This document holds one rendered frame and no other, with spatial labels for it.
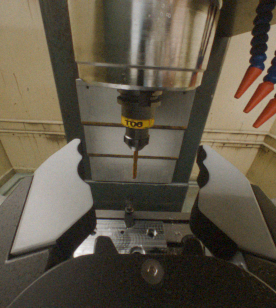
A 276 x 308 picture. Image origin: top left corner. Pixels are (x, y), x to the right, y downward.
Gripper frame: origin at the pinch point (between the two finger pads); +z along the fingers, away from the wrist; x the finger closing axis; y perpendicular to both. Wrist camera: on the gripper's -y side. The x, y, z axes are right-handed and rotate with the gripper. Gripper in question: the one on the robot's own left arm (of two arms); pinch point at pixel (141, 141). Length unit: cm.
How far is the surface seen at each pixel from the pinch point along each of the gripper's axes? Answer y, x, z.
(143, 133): 4.1, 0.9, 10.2
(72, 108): 16, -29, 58
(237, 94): -2.4, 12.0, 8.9
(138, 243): 44.2, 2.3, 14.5
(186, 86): -3.5, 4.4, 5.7
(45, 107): 27, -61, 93
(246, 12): -14.1, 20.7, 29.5
